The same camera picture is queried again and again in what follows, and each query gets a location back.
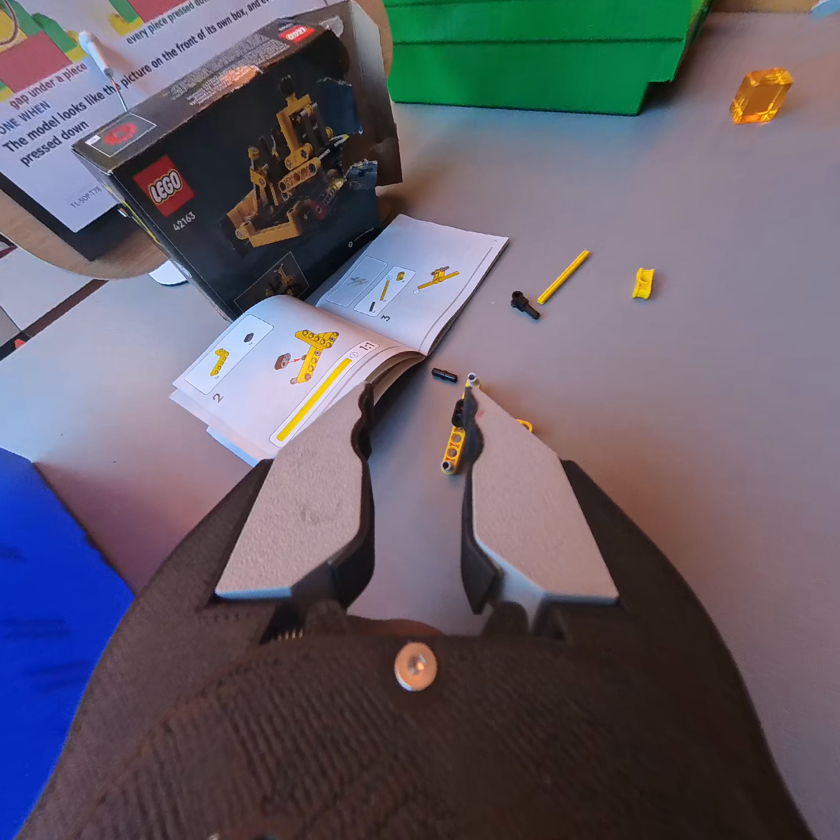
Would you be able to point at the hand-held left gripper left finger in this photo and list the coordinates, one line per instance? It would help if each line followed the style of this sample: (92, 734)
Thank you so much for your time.
(295, 518)

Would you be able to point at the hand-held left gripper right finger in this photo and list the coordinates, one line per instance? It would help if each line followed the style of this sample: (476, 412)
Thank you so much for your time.
(531, 512)

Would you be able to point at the yellow lego beam assembly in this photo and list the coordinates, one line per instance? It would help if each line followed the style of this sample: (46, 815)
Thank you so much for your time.
(454, 446)

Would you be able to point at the yellow lego axle rod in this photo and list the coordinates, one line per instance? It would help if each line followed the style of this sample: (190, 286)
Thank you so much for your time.
(563, 277)

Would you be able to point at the small yellow lego piece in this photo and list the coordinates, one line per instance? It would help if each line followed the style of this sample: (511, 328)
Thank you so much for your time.
(644, 283)

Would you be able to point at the lego instruction booklet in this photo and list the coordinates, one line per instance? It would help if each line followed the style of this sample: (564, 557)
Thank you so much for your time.
(459, 262)

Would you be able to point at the amber transparent cube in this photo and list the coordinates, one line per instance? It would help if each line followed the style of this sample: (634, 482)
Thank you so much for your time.
(761, 97)

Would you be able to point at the small black lego pin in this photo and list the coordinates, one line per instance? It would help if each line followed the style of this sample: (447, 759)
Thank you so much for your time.
(443, 375)

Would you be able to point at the black lego axle connector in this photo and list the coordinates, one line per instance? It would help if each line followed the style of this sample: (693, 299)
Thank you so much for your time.
(525, 305)

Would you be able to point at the black lego set box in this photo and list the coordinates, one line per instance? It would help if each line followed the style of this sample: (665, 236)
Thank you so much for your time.
(262, 197)

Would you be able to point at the blue plastic bin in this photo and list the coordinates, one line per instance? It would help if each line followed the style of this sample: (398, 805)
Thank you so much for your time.
(52, 623)

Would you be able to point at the white stand base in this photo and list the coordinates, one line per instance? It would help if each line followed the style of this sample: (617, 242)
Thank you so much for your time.
(167, 275)

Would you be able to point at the printed instruction sheet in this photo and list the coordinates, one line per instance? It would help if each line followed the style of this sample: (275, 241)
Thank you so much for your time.
(65, 190)

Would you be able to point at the green plastic bin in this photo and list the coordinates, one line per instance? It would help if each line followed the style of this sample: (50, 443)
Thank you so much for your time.
(525, 65)

